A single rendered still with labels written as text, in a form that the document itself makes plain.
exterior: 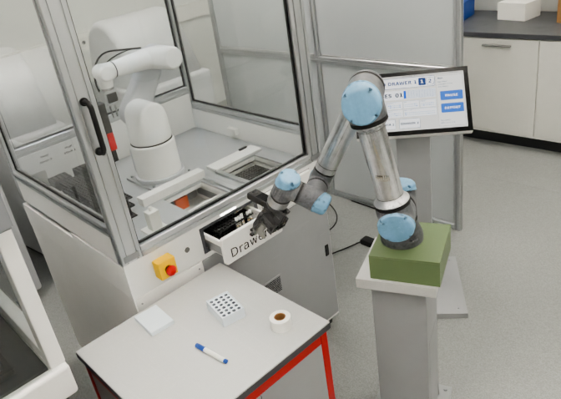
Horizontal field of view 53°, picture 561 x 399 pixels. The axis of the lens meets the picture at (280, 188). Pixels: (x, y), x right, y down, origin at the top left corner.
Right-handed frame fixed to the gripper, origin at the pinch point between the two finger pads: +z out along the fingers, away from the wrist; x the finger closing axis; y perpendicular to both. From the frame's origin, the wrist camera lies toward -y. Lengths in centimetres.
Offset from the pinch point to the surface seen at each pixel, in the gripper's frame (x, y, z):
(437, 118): 101, 4, -14
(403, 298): 22, 53, -7
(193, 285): -25.5, -1.4, 20.0
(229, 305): -26.9, 16.6, 3.8
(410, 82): 104, -17, -17
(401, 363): 22, 70, 20
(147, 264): -38.2, -14.2, 10.9
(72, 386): -81, 10, 3
